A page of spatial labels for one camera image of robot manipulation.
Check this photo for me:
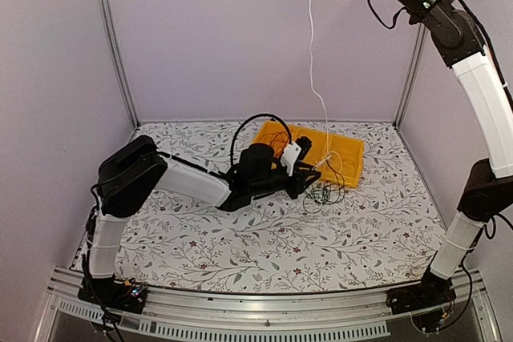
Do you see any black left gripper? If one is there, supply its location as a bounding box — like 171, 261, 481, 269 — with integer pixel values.
250, 163, 321, 199

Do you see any dark red cable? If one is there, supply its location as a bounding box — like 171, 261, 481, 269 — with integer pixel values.
264, 131, 292, 155

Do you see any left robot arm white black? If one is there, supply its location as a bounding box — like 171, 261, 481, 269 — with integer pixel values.
83, 135, 321, 305

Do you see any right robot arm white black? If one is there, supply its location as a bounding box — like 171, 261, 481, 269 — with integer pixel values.
398, 0, 512, 307

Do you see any yellow bin middle compartment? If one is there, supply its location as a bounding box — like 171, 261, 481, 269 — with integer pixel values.
289, 125, 335, 166

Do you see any yellow bin compartment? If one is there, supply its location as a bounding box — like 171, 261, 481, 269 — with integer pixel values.
289, 125, 335, 166
252, 120, 289, 160
320, 134, 365, 188

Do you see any yellow bin near compartment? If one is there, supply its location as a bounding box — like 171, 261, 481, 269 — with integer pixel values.
320, 134, 365, 188

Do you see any yellow bin far compartment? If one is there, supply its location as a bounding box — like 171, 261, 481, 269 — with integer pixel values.
252, 120, 289, 160

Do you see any floral patterned table mat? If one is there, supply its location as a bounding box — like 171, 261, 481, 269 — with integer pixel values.
114, 122, 445, 294

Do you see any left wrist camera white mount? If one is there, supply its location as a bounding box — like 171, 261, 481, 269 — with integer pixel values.
280, 136, 312, 177

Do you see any white thin cable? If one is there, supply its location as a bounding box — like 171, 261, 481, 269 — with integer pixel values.
307, 0, 345, 187

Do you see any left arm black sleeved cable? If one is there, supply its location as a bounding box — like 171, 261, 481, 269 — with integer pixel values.
230, 113, 293, 171

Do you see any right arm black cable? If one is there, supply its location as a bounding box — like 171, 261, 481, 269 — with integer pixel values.
366, 0, 408, 30

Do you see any right aluminium frame post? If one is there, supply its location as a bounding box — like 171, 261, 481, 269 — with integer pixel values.
394, 25, 427, 131

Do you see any aluminium frame post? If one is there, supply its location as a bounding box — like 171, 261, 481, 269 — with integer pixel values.
98, 0, 140, 128
394, 25, 427, 131

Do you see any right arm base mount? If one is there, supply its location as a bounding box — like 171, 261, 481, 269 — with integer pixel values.
386, 267, 456, 333

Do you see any aluminium front rail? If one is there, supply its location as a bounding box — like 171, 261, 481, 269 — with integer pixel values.
34, 268, 506, 341

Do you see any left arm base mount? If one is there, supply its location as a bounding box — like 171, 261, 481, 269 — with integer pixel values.
78, 276, 147, 314

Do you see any left aluminium frame post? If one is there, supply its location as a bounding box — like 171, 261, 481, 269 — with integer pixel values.
98, 0, 140, 128

